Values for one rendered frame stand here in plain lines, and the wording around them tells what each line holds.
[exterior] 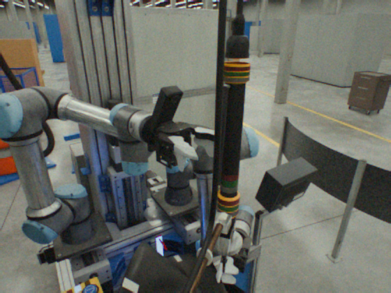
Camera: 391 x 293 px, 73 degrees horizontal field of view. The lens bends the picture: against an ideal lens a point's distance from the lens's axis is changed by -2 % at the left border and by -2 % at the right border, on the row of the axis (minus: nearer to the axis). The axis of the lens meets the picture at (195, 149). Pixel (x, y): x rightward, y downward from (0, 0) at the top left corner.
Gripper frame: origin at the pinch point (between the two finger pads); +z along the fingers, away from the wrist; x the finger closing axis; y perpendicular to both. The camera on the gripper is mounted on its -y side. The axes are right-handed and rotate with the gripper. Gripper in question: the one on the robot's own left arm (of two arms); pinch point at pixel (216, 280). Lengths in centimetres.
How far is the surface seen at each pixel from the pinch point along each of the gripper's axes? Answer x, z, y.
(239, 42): -66, 13, -2
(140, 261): -22.7, 20.0, -13.9
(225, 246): -29.5, 15.0, 1.8
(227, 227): -35.6, 16.4, 1.6
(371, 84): 31, -643, 187
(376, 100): 65, -640, 210
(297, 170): -8, -66, 20
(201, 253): -37.9, 25.9, -0.5
